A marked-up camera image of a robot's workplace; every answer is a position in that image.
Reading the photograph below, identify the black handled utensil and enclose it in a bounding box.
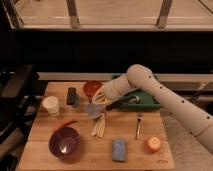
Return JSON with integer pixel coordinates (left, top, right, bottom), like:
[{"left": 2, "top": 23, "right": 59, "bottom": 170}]
[{"left": 105, "top": 95, "right": 140, "bottom": 111}]

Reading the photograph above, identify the metal fork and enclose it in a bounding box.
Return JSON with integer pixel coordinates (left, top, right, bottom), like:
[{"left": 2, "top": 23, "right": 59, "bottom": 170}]
[{"left": 135, "top": 113, "right": 143, "bottom": 140}]

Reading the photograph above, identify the white cup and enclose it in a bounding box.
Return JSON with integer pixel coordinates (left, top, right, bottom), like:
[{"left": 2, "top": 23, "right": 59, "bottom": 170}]
[{"left": 42, "top": 96, "right": 59, "bottom": 116}]

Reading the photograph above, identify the orange carrot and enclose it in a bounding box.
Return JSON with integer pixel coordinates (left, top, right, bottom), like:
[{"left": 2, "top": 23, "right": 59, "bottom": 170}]
[{"left": 52, "top": 120, "right": 78, "bottom": 132}]

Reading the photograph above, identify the light blue towel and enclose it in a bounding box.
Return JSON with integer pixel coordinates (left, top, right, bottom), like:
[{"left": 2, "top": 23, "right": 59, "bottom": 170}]
[{"left": 85, "top": 103, "right": 105, "bottom": 119}]

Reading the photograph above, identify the green tray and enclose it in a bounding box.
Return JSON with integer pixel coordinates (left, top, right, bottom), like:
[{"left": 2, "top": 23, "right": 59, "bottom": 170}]
[{"left": 111, "top": 73, "right": 162, "bottom": 111}]

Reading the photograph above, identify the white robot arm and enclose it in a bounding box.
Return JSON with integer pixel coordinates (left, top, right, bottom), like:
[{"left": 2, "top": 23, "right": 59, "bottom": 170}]
[{"left": 92, "top": 64, "right": 213, "bottom": 154}]

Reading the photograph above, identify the red bowl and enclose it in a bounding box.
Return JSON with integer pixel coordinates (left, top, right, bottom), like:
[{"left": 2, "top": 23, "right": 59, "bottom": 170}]
[{"left": 83, "top": 80, "right": 102, "bottom": 97}]

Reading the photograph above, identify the orange apple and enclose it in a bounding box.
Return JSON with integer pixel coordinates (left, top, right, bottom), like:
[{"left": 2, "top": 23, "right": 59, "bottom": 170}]
[{"left": 147, "top": 137, "right": 161, "bottom": 153}]

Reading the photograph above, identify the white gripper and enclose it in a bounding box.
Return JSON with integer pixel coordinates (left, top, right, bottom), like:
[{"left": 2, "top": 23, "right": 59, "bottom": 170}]
[{"left": 91, "top": 75, "right": 130, "bottom": 105}]

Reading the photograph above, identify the purple bowl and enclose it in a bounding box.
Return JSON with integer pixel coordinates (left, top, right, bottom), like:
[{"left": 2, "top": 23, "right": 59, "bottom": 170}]
[{"left": 49, "top": 127, "right": 80, "bottom": 158}]

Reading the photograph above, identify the blue sponge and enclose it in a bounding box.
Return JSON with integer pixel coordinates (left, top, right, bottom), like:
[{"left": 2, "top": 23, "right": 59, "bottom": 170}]
[{"left": 112, "top": 138, "right": 126, "bottom": 162}]

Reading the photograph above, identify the black chair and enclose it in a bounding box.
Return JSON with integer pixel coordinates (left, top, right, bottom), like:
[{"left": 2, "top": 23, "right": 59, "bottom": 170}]
[{"left": 0, "top": 65, "right": 39, "bottom": 144}]

